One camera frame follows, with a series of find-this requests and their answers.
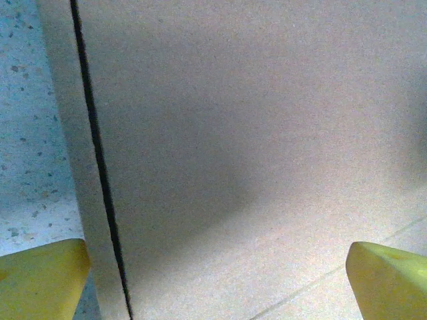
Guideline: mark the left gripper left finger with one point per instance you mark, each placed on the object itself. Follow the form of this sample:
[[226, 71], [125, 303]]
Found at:
[[40, 283]]

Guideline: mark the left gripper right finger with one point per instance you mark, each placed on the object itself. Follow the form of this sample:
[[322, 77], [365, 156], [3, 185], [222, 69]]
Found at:
[[390, 286]]

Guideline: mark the brown cardboard box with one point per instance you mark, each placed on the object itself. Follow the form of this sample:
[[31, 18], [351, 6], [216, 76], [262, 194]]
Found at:
[[233, 133]]

